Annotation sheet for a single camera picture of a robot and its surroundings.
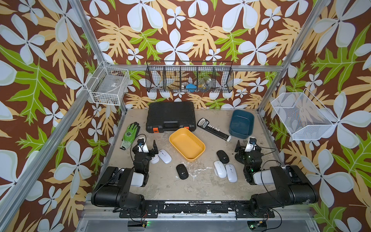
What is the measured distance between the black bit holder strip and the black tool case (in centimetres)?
5

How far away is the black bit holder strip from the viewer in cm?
104

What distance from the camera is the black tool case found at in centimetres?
103

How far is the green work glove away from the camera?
3.27 feet
